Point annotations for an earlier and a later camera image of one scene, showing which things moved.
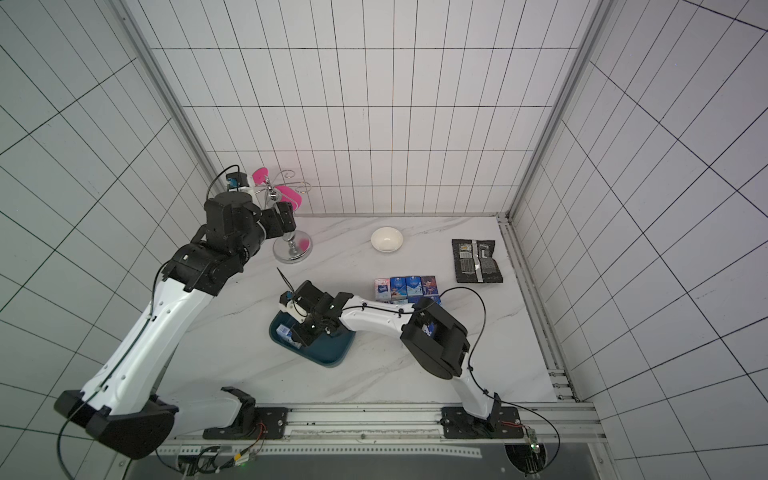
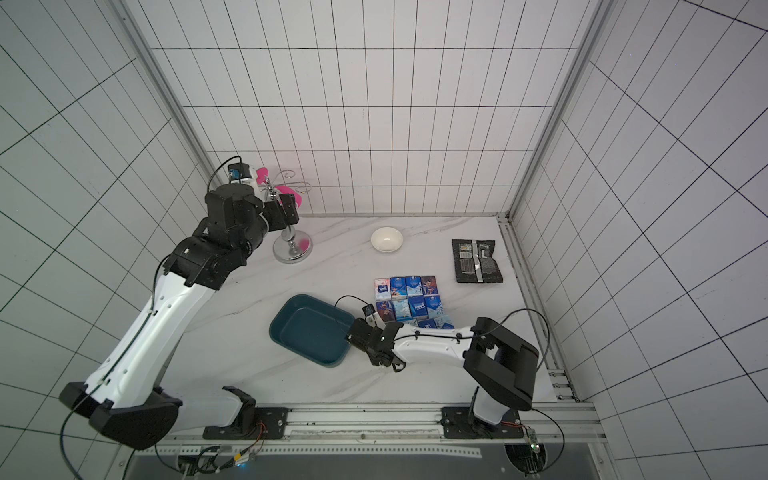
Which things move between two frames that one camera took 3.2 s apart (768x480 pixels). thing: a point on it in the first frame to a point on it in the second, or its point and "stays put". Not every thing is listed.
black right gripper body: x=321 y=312 to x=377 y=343
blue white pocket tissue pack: x=414 y=286 stays put
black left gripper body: x=272 y=227 stays put
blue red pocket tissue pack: x=429 y=285 stays put
